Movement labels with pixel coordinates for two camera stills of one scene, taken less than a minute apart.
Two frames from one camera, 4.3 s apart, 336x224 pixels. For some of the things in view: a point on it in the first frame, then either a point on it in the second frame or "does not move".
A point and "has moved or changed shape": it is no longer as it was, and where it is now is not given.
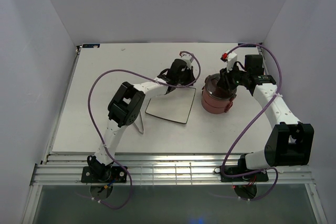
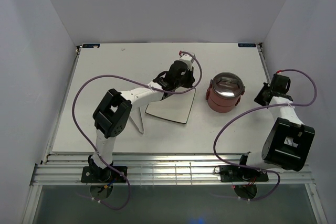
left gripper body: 186,78 does not move
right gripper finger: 223,82 to 265,95
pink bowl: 214,110 has moved or changed shape
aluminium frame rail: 156,169 does not move
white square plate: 175,106 does not move
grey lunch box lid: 213,90 has moved or changed shape
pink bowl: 227,103 has moved or changed shape
